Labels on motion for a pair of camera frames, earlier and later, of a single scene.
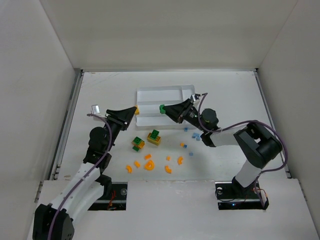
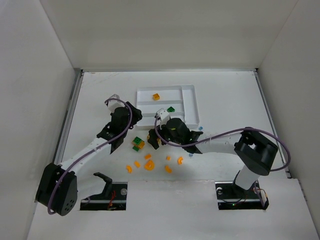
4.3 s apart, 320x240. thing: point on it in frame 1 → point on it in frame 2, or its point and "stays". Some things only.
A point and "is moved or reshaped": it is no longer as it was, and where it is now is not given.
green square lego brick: [162, 111] is moved or reshaped
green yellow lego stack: [138, 143] stays
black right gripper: [185, 111] → [153, 139]
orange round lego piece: [149, 166] stays
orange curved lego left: [129, 168] stays
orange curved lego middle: [167, 169] stays
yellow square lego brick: [137, 112] is moved or reshaped
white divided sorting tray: [149, 99] stays
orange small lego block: [136, 163] stays
